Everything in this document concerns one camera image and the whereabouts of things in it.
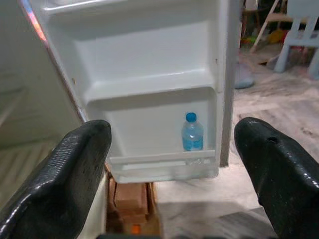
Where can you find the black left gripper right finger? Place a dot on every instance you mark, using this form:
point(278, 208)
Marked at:
point(284, 184)

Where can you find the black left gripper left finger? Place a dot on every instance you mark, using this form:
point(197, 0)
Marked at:
point(57, 189)

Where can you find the white fridge cabinet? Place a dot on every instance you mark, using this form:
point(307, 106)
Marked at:
point(30, 112)

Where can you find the white fridge door shelf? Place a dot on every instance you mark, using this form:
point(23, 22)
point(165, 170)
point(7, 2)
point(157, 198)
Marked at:
point(149, 159)

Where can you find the white fridge door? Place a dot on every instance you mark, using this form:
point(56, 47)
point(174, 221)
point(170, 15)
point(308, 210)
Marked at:
point(149, 62)

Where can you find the wooden pallet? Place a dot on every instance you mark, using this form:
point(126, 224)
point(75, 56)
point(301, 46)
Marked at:
point(117, 224)

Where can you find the red-brown brick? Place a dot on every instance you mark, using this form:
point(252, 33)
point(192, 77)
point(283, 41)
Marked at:
point(132, 199)

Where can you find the small orange object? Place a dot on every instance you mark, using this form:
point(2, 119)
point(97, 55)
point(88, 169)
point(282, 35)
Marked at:
point(136, 229)

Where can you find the blue-capped water bottle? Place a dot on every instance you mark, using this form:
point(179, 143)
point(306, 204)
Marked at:
point(192, 139)

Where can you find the blue cloth bundle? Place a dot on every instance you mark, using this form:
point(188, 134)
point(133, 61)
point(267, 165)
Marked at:
point(243, 77)

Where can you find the light blue chair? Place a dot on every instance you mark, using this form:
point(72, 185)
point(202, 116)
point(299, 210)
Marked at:
point(299, 42)

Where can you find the yellow toy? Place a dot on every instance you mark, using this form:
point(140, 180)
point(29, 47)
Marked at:
point(276, 36)

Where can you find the green toy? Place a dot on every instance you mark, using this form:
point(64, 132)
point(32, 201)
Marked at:
point(250, 39)

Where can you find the wooden easel stand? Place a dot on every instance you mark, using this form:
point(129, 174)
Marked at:
point(264, 27)

